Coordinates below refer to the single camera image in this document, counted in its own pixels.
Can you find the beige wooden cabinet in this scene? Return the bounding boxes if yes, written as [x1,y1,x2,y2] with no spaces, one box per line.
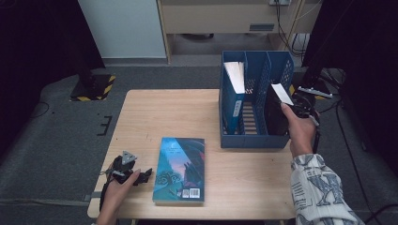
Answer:
[156,0,323,65]

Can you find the thin black floor cable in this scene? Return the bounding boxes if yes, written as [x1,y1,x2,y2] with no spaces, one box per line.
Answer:
[29,101,51,119]

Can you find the light blue book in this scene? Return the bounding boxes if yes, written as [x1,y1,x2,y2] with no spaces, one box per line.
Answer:
[223,61,247,135]

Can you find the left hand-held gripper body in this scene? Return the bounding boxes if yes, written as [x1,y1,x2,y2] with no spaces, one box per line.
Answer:
[110,151,138,185]

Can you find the black hanging cables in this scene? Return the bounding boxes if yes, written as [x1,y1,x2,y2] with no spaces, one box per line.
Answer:
[275,0,314,59]

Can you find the blue file rack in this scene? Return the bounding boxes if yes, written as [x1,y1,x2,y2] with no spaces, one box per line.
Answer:
[219,51,295,149]

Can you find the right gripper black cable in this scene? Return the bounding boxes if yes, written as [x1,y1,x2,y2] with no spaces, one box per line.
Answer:
[313,115,323,155]

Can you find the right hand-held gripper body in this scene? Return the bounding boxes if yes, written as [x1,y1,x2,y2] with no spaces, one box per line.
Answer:
[292,86,333,120]

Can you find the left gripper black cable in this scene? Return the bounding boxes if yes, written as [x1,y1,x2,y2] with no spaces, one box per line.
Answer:
[99,177,112,211]

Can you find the long black floor cable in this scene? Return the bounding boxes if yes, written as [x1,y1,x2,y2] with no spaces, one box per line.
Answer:
[318,98,376,219]

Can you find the black striped stand base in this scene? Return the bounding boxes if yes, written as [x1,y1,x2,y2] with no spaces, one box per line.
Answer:
[69,68,116,102]
[289,69,332,101]

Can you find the black curtain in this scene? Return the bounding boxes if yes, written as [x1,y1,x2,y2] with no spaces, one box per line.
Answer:
[301,0,398,176]
[0,0,106,158]

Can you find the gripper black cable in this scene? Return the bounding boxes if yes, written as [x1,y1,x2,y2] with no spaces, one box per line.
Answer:
[313,115,323,155]
[99,177,112,211]

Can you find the white panel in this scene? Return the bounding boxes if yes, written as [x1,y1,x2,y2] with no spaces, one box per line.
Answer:
[77,0,167,59]

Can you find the person's right hand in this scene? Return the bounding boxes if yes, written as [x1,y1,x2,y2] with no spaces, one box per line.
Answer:
[280,104,317,158]

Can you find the grey tape piece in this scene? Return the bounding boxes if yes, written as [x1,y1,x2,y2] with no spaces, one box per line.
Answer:
[83,191,101,202]

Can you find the black book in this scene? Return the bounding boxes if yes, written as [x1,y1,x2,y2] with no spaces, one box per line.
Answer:
[265,82,295,136]

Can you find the person's left hand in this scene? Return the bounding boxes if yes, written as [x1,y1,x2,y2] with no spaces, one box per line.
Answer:
[99,169,141,217]

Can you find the teal illustrated book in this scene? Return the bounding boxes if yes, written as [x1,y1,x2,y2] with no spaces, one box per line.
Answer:
[152,137,206,205]

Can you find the grey rectangular label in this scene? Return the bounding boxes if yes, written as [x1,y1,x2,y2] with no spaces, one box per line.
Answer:
[249,22,275,32]

